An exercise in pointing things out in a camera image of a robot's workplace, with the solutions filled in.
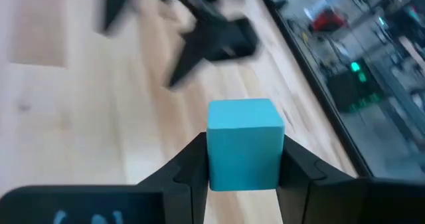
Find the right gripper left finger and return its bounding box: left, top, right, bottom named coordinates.
left=137, top=132, right=210, bottom=224

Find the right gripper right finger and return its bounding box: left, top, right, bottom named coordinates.
left=276, top=136, right=358, bottom=224

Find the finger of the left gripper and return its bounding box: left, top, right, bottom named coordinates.
left=99, top=0, right=133, bottom=35
left=167, top=16, right=262, bottom=89

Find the teal cube block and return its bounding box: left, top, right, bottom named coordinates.
left=206, top=98, right=286, bottom=192

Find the black table edge strip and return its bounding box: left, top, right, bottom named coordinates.
left=258, top=0, right=375, bottom=179

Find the red background object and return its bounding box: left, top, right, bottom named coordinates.
left=310, top=7, right=348, bottom=32

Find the black device with green lights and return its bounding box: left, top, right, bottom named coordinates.
left=327, top=59, right=383, bottom=114

